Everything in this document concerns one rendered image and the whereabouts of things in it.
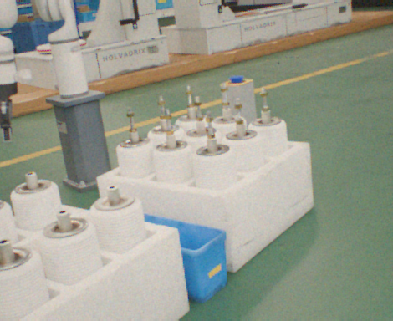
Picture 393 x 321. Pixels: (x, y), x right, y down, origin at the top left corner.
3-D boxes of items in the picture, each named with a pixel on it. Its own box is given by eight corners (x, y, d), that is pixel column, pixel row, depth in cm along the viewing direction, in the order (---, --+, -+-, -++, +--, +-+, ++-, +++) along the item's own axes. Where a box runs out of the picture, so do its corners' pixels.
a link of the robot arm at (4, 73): (32, 84, 150) (30, 59, 148) (-14, 85, 147) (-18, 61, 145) (31, 76, 158) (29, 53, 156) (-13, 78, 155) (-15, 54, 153)
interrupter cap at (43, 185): (7, 193, 121) (7, 190, 121) (36, 180, 127) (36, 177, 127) (30, 197, 117) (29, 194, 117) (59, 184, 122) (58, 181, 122)
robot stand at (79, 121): (62, 184, 202) (44, 98, 192) (99, 171, 210) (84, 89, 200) (81, 193, 190) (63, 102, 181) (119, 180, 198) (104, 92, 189)
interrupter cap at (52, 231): (33, 235, 98) (33, 231, 98) (68, 217, 104) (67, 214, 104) (63, 243, 94) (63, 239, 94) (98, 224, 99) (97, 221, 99)
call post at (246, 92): (231, 185, 180) (219, 85, 170) (242, 178, 185) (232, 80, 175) (250, 188, 176) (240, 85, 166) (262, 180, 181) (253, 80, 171)
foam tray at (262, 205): (108, 242, 152) (95, 177, 146) (197, 189, 180) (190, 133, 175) (234, 273, 128) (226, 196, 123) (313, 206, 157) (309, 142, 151)
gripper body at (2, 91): (-13, 75, 155) (-9, 110, 158) (-15, 83, 147) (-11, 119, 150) (17, 74, 157) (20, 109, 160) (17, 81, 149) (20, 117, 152)
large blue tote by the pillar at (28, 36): (14, 59, 602) (7, 22, 591) (50, 52, 627) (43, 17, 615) (37, 61, 565) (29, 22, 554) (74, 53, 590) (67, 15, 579)
